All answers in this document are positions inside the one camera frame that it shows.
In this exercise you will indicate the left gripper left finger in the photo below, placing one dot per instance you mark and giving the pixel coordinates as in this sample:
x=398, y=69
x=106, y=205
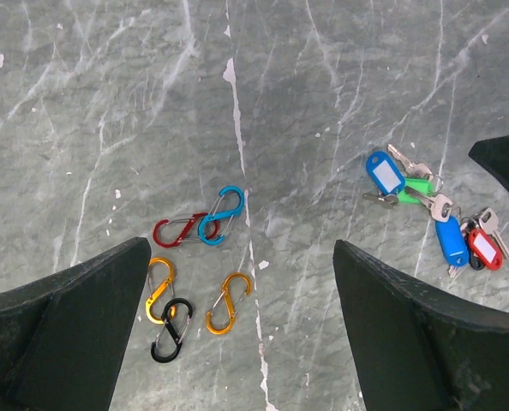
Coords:
x=63, y=337

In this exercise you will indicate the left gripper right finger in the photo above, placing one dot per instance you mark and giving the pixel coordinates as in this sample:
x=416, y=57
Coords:
x=417, y=347

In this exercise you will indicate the blue tag key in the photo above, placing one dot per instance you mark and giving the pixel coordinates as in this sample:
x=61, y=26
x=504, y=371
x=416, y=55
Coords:
x=447, y=228
x=386, y=176

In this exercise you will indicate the red S carabiner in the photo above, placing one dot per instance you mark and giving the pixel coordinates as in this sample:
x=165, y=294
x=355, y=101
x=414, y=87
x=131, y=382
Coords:
x=171, y=233

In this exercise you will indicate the gold S carabiner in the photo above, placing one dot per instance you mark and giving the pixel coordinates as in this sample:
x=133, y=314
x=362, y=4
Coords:
x=230, y=306

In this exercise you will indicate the green tag key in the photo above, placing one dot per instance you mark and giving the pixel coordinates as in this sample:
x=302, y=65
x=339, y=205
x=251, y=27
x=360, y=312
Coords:
x=417, y=176

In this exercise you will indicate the black S carabiner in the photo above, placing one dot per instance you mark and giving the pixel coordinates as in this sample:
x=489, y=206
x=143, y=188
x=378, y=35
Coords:
x=177, y=334

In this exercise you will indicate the red tag key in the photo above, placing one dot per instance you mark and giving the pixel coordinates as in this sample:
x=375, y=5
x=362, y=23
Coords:
x=481, y=234

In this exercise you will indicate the orange S carabiner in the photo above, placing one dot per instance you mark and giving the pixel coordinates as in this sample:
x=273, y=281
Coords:
x=155, y=294

